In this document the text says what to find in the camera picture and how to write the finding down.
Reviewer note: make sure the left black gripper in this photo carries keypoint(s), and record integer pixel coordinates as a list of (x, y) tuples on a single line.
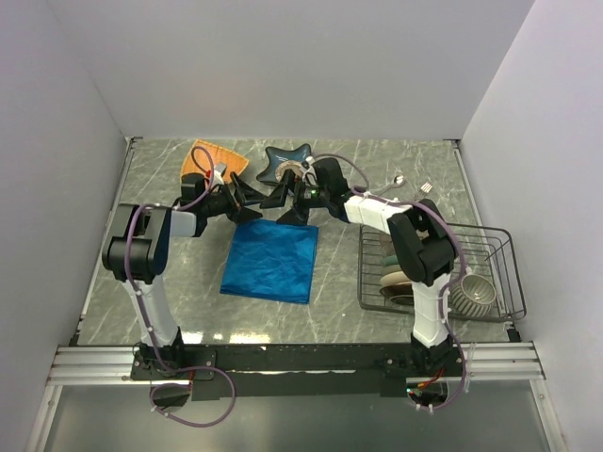
[(245, 196)]

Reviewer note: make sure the black wire dish rack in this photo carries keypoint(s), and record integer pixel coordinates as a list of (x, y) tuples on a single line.
[(488, 252)]

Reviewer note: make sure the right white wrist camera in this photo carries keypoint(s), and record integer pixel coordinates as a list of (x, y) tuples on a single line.
[(306, 172)]

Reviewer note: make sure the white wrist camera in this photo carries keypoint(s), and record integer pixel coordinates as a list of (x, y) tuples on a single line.
[(306, 172), (216, 175)]

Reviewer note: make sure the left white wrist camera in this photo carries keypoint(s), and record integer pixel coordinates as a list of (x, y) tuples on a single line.
[(216, 175)]

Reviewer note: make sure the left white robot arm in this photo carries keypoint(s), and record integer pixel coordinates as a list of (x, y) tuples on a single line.
[(137, 248)]

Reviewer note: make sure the blue cloth napkin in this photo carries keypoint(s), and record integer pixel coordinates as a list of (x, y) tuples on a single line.
[(272, 261)]

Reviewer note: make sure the grey ribbed mug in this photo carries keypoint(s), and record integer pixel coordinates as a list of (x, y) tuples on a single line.
[(472, 296)]

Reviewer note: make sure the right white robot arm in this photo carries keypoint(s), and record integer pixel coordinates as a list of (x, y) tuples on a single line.
[(422, 241)]

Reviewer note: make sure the silver fork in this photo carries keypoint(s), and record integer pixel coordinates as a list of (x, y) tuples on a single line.
[(423, 191)]

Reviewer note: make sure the silver spoon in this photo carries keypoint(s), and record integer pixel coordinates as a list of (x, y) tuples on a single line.
[(398, 181)]

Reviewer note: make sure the orange woven basket tray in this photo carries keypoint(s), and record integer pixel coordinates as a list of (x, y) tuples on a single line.
[(197, 161)]

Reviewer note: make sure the green plate in rack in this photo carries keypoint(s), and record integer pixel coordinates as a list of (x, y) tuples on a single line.
[(390, 260)]

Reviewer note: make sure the dark blue star dish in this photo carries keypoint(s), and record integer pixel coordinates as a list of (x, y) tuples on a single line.
[(281, 160)]

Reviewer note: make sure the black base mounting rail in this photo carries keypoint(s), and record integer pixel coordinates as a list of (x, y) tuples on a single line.
[(212, 372)]

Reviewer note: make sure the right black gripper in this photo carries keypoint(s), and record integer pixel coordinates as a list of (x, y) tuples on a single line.
[(298, 215)]

